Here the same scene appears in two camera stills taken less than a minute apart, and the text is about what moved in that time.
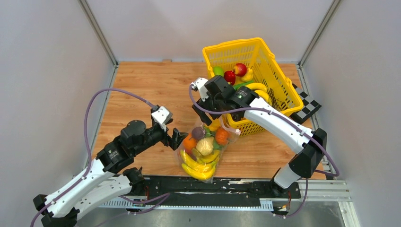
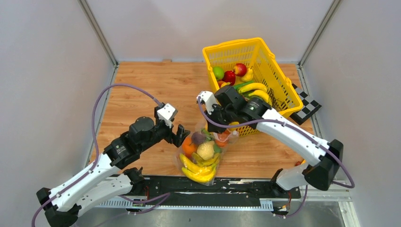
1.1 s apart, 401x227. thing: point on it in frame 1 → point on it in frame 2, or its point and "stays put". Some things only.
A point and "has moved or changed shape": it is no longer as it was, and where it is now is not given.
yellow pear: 248,76 stays put
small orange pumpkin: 222,135 stays put
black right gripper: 205,104 → 215,128
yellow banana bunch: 204,169 has moved or changed shape
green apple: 218,70 stays put
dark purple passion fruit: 197,133 has moved or changed shape
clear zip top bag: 201,151 stays put
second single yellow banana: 257,86 stays put
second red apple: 230,77 stays put
